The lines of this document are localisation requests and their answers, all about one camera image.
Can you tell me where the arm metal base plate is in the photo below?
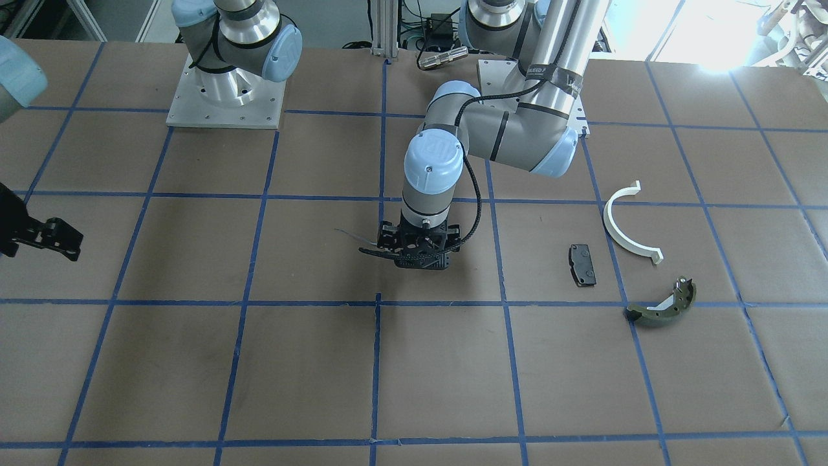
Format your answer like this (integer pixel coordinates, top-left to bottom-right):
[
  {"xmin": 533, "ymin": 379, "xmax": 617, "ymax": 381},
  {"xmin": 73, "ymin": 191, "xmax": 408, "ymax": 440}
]
[
  {"xmin": 477, "ymin": 60, "xmax": 591, "ymax": 138},
  {"xmin": 166, "ymin": 56, "xmax": 287, "ymax": 129}
]

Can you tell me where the small black brake pad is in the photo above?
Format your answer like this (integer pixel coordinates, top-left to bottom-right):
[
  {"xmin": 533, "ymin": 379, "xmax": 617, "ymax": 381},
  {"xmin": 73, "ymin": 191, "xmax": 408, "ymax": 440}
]
[{"xmin": 569, "ymin": 244, "xmax": 597, "ymax": 288}]

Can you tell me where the aluminium frame post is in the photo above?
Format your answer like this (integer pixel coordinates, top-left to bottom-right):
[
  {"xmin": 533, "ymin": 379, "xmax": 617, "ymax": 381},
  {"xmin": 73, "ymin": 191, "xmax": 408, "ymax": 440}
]
[{"xmin": 367, "ymin": 0, "xmax": 401, "ymax": 63}]

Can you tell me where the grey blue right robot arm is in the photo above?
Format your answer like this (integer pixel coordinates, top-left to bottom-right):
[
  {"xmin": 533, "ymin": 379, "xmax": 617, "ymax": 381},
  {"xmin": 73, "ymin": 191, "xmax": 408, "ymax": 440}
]
[{"xmin": 1, "ymin": 1, "xmax": 303, "ymax": 261}]

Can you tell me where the dark green brake shoe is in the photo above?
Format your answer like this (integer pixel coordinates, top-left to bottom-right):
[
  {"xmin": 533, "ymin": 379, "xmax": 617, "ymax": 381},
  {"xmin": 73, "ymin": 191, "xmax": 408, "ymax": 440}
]
[{"xmin": 624, "ymin": 276, "xmax": 696, "ymax": 327}]

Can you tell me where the white curved plastic bracket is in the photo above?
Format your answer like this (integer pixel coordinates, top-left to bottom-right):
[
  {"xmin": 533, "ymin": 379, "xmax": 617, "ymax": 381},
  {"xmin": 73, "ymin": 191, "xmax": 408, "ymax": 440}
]
[{"xmin": 602, "ymin": 179, "xmax": 665, "ymax": 266}]

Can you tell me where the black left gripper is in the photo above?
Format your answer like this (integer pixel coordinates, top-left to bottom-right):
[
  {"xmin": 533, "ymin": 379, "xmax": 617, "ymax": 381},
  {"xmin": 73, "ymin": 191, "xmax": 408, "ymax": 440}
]
[{"xmin": 360, "ymin": 220, "xmax": 461, "ymax": 271}]

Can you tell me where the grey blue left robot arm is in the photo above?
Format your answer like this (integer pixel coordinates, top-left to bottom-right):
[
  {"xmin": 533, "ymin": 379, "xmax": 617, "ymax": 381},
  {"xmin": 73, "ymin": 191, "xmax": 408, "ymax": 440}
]
[{"xmin": 362, "ymin": 1, "xmax": 610, "ymax": 269}]

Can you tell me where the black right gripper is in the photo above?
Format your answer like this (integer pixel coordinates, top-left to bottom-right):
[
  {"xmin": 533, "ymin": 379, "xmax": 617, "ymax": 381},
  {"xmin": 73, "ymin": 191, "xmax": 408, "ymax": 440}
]
[{"xmin": 1, "ymin": 184, "xmax": 83, "ymax": 261}]

